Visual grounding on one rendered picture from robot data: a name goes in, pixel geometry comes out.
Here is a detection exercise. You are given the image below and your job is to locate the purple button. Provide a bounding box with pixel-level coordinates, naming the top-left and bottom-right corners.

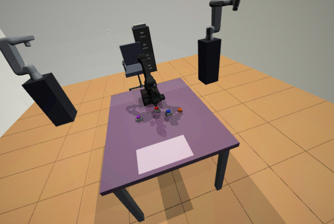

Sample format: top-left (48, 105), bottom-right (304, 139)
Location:
top-left (136, 115), bottom-right (142, 122)

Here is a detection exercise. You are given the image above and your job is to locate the red button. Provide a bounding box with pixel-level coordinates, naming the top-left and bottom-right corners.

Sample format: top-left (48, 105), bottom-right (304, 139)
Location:
top-left (154, 106), bottom-right (160, 113)

